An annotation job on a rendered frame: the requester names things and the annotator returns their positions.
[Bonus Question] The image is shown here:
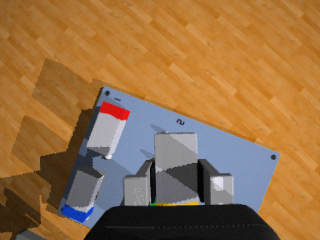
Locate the grey metal block with yellow end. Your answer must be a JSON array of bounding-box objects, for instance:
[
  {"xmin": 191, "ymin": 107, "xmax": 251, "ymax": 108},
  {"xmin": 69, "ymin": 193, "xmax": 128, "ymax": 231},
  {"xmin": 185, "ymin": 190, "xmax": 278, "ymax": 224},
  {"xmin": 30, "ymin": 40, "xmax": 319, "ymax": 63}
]
[{"xmin": 154, "ymin": 132, "xmax": 198, "ymax": 205}]

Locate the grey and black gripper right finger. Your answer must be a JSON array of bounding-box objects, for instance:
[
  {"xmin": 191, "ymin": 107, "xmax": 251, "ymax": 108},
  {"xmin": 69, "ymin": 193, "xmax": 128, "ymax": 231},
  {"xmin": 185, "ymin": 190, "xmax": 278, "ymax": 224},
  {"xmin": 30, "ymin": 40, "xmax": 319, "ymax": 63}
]
[{"xmin": 197, "ymin": 159, "xmax": 234, "ymax": 205}]

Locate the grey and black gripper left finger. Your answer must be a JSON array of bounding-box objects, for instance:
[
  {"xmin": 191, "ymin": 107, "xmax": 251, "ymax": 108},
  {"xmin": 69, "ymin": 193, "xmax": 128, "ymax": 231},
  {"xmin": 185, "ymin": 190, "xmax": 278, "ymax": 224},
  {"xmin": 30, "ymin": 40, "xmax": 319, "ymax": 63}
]
[{"xmin": 123, "ymin": 160, "xmax": 156, "ymax": 206}]

